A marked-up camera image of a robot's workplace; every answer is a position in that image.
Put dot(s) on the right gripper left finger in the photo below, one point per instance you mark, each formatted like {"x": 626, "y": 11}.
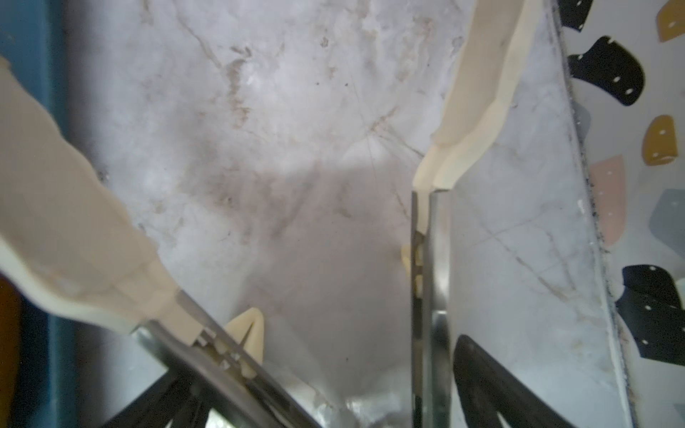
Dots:
{"x": 169, "y": 402}

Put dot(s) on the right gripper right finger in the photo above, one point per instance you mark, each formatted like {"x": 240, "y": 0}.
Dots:
{"x": 490, "y": 394}

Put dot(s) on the cream tongs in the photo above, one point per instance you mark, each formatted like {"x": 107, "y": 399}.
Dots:
{"x": 69, "y": 246}

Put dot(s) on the teal tray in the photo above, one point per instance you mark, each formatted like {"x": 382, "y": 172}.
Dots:
{"x": 45, "y": 391}

